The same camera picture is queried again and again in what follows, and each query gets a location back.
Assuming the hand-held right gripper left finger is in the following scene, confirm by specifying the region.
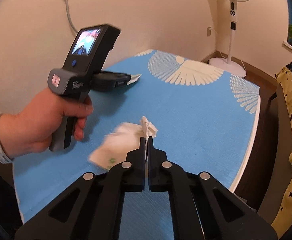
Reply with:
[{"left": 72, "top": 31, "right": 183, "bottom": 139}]
[{"left": 14, "top": 137, "right": 146, "bottom": 240}]

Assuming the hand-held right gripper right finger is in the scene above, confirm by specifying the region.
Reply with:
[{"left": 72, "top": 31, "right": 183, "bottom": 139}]
[{"left": 147, "top": 136, "right": 279, "bottom": 240}]

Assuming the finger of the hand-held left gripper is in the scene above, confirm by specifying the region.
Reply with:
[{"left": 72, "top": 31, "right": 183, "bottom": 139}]
[
  {"left": 92, "top": 79, "right": 130, "bottom": 93},
  {"left": 98, "top": 71, "right": 132, "bottom": 82}
]

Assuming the silver foil wrapper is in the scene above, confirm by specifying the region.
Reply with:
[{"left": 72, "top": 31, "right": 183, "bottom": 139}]
[{"left": 127, "top": 74, "right": 143, "bottom": 85}]

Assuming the white paper napkin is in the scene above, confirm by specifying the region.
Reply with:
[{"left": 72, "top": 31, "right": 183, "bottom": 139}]
[{"left": 89, "top": 116, "right": 159, "bottom": 170}]

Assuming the person's left hand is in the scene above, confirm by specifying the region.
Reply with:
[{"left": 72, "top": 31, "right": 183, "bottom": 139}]
[{"left": 0, "top": 86, "right": 94, "bottom": 159}]

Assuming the blue table mat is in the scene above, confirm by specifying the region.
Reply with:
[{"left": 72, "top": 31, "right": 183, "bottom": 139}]
[{"left": 12, "top": 49, "right": 261, "bottom": 240}]

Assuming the white standing fan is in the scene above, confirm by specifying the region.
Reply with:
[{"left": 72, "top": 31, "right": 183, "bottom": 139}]
[{"left": 202, "top": 0, "right": 257, "bottom": 78}]

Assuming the grey wall cable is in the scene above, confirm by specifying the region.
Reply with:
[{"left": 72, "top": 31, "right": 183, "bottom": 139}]
[{"left": 51, "top": 0, "right": 79, "bottom": 34}]

